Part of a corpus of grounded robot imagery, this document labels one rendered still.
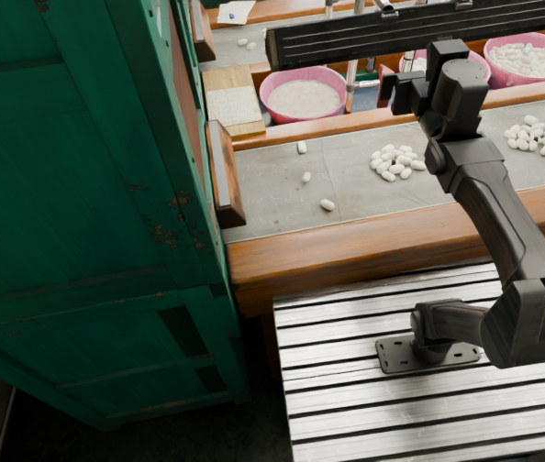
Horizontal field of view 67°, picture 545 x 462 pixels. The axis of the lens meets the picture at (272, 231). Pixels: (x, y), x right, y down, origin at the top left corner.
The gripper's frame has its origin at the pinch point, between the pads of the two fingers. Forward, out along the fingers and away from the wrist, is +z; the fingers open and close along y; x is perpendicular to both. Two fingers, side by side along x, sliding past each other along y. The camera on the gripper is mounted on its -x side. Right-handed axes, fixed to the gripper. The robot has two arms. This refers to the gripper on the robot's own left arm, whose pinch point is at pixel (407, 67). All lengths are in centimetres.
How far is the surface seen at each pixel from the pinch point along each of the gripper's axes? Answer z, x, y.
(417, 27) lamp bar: 11.2, -1.0, -5.4
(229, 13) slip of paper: 94, 29, 31
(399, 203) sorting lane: -4.5, 33.3, -3.5
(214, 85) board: 47, 29, 39
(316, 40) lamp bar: 10.3, -1.4, 14.8
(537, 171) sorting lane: 0, 33, -40
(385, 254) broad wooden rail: -19.3, 31.4, 4.5
